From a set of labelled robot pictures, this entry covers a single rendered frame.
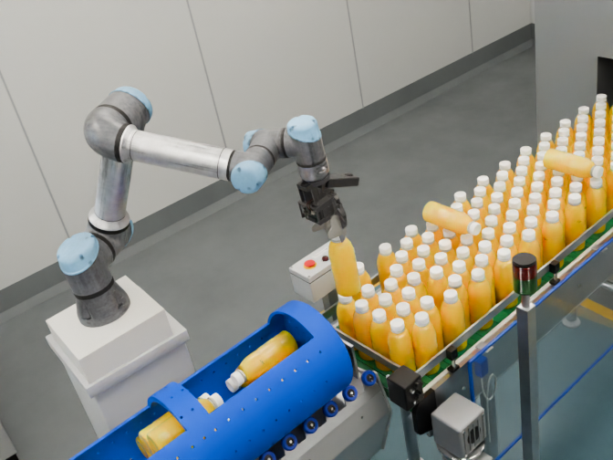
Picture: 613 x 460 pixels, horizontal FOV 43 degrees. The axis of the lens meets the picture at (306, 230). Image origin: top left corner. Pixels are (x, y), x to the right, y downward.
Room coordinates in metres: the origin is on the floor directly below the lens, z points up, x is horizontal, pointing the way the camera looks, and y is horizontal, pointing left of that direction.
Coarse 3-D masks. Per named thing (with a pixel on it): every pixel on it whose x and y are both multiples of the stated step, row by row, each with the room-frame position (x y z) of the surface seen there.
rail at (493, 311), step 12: (612, 216) 2.14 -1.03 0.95; (588, 228) 2.07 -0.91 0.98; (576, 240) 2.02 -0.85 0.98; (564, 252) 1.98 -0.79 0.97; (540, 276) 1.91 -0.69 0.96; (504, 300) 1.80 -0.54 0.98; (492, 312) 1.77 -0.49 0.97; (480, 324) 1.74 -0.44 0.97; (468, 336) 1.71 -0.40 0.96; (444, 348) 1.65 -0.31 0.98; (432, 360) 1.62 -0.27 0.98; (420, 372) 1.59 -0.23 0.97
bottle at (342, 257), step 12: (348, 240) 1.73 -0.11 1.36; (336, 252) 1.70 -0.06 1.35; (348, 252) 1.70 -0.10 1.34; (336, 264) 1.70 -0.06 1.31; (348, 264) 1.70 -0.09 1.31; (336, 276) 1.71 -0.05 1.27; (348, 276) 1.70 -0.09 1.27; (336, 288) 1.73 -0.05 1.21; (348, 288) 1.70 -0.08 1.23; (360, 288) 1.72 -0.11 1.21
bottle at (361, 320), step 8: (360, 312) 1.77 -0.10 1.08; (368, 312) 1.77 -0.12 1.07; (360, 320) 1.76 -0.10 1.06; (368, 320) 1.76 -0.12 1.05; (360, 328) 1.76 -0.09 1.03; (368, 328) 1.75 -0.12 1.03; (360, 336) 1.76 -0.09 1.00; (368, 336) 1.75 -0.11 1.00; (368, 344) 1.75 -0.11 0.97; (360, 352) 1.77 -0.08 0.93; (368, 360) 1.75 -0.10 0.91
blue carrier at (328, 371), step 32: (288, 320) 1.74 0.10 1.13; (320, 320) 1.60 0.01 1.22; (224, 352) 1.64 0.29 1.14; (320, 352) 1.53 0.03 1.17; (192, 384) 1.58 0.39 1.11; (224, 384) 1.62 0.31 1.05; (256, 384) 1.43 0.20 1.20; (288, 384) 1.45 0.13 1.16; (320, 384) 1.48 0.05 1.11; (160, 416) 1.52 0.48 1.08; (192, 416) 1.35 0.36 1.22; (224, 416) 1.36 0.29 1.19; (256, 416) 1.38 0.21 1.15; (288, 416) 1.41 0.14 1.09; (96, 448) 1.41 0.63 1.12; (128, 448) 1.45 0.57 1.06; (192, 448) 1.29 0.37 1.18; (224, 448) 1.31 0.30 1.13; (256, 448) 1.35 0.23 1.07
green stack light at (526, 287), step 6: (516, 282) 1.61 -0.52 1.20; (522, 282) 1.59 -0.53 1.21; (528, 282) 1.59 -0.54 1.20; (534, 282) 1.59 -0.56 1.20; (516, 288) 1.61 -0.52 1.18; (522, 288) 1.59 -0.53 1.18; (528, 288) 1.59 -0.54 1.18; (534, 288) 1.59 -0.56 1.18; (522, 294) 1.60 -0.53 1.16; (528, 294) 1.59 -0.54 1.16
